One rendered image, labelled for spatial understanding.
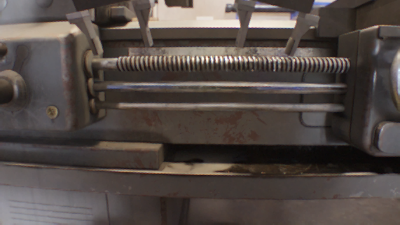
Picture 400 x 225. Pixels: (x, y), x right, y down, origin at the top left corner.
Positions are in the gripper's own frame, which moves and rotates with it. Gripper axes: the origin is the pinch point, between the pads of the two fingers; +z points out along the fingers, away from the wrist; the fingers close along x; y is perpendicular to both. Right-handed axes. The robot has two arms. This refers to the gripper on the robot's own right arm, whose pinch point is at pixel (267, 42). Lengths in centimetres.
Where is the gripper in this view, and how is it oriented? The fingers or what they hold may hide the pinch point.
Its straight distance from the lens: 51.4
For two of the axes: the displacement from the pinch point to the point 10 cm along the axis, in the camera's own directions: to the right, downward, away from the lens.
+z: -1.8, 8.5, 4.9
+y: 1.2, 5.1, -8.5
